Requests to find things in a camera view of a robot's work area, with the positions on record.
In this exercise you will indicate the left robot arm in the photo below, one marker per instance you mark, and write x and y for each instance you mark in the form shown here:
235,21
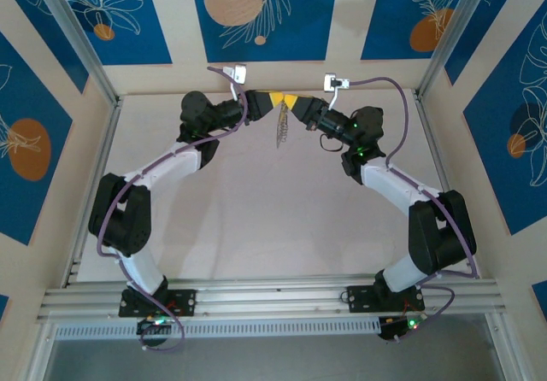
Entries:
171,163

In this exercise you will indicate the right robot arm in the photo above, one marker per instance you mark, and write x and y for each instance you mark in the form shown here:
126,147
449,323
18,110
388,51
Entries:
393,184

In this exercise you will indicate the right controller board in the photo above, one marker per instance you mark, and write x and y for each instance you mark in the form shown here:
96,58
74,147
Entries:
399,327

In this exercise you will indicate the controller board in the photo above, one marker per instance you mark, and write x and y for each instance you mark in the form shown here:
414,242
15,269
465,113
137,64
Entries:
154,326
399,327

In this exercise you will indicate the left controller board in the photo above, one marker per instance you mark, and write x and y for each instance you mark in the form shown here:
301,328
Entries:
154,326

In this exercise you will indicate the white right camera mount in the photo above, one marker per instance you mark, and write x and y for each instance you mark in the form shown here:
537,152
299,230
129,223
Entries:
335,95

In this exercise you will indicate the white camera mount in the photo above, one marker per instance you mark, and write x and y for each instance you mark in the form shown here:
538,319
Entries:
335,95
234,90

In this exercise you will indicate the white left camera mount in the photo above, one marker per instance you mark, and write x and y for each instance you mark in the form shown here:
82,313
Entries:
234,90

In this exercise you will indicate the aluminium side rail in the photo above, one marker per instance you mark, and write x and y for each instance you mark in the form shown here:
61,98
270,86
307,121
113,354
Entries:
104,159
432,142

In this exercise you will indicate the aluminium frame post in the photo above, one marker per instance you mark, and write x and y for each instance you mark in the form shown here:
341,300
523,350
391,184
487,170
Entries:
454,35
79,35

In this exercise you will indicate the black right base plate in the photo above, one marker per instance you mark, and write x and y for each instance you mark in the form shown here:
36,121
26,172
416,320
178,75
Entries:
363,297

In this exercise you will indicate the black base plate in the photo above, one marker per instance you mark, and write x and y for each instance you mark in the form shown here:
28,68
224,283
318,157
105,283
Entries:
363,297
184,302

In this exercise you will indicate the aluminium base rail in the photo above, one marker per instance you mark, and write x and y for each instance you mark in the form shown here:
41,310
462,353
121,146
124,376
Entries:
273,295

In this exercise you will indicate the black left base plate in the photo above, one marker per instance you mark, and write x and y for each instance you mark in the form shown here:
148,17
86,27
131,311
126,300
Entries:
184,302

